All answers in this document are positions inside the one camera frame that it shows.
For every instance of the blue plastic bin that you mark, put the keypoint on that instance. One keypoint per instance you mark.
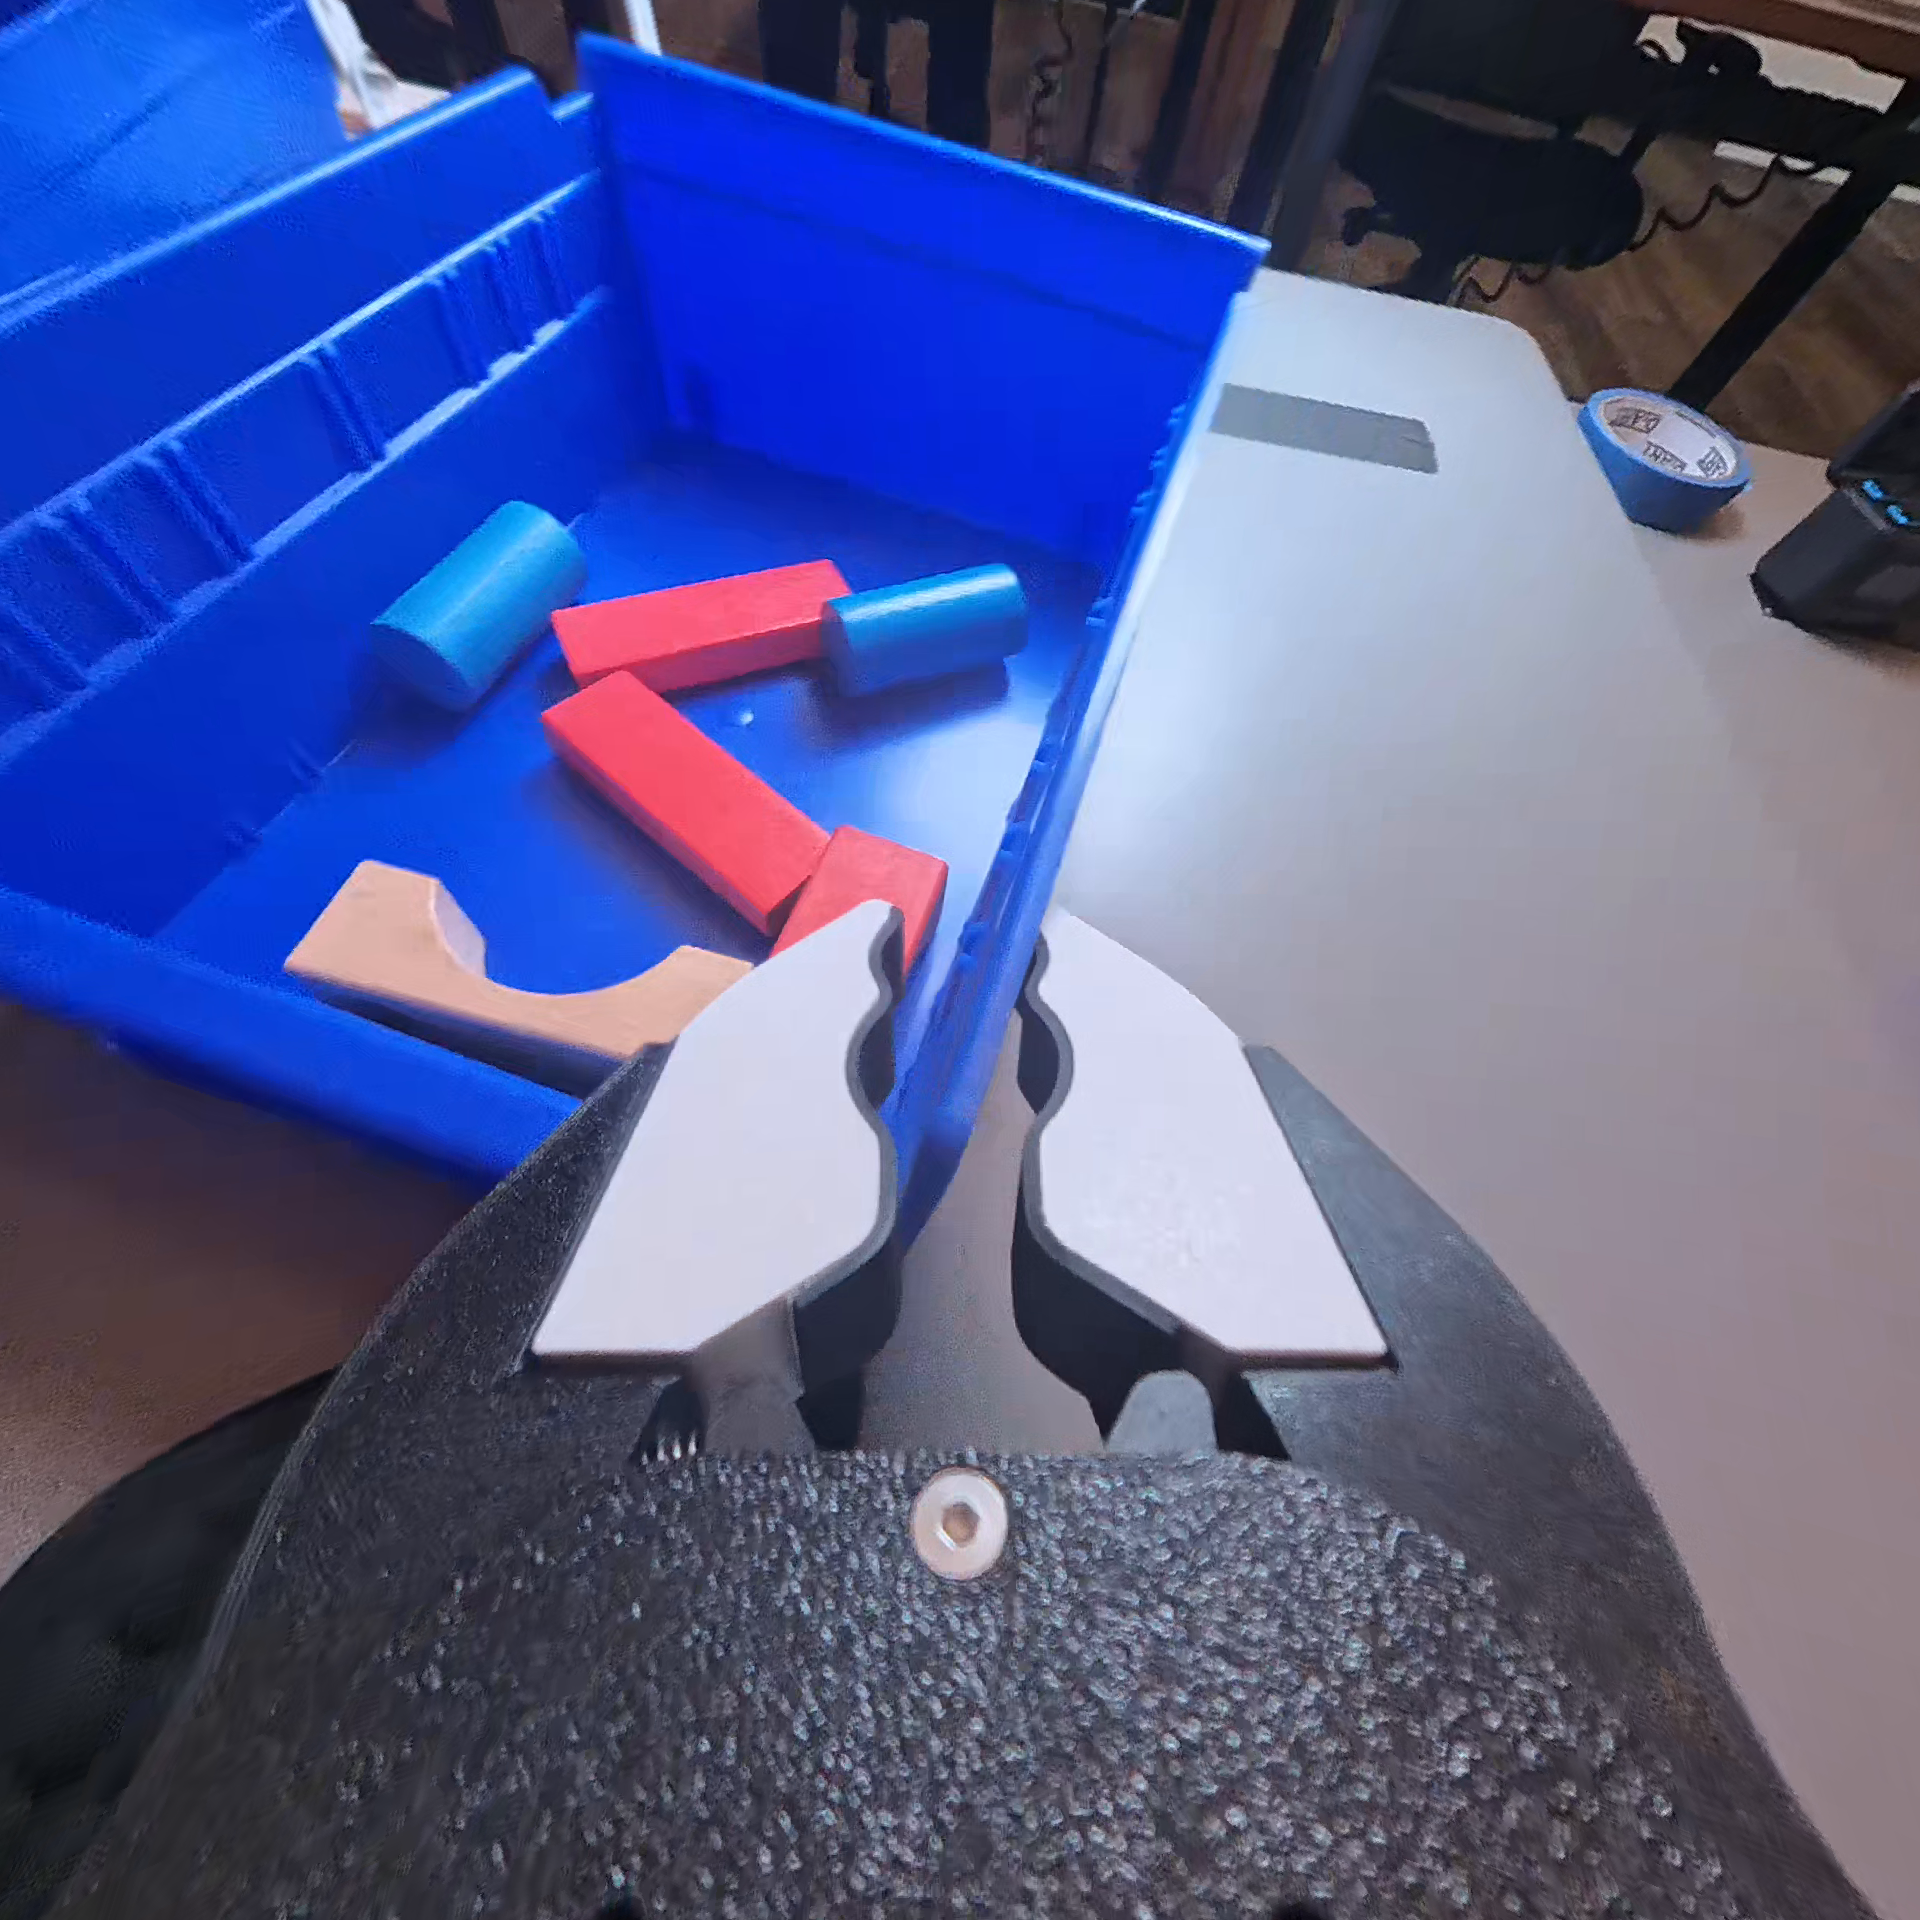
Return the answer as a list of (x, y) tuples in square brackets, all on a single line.
[(136, 120), (902, 301)]

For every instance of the wooden desk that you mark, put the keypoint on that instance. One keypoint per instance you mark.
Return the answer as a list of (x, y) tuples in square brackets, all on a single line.
[(1830, 24)]

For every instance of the grey tape strip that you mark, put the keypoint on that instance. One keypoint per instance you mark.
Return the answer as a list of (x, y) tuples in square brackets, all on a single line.
[(1319, 428)]

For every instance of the red rectangular wooden block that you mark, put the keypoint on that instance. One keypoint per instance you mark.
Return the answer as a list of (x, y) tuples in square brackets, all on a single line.
[(690, 623), (674, 797)]

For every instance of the black office chair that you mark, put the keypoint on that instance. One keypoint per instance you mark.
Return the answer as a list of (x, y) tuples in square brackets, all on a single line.
[(1500, 194)]

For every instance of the black device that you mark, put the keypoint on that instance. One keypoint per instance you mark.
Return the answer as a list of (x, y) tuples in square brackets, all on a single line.
[(1846, 569)]

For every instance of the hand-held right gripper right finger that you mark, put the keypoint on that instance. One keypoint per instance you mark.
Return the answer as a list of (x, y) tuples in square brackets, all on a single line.
[(1185, 1184)]

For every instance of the red wooden arch block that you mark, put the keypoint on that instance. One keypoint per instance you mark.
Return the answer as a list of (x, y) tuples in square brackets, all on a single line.
[(863, 885)]

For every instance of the blue wooden cylinder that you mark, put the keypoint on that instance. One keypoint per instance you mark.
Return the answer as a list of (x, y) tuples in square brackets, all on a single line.
[(481, 600), (930, 629)]

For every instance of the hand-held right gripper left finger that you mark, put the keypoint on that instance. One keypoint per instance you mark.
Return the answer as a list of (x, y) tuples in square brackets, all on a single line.
[(751, 1170)]

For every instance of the natural wooden arch block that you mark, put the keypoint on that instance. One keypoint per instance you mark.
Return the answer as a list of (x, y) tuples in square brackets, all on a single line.
[(406, 945)]

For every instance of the blue tape roll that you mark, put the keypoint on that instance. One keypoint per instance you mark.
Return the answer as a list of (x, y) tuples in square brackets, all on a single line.
[(1657, 504)]

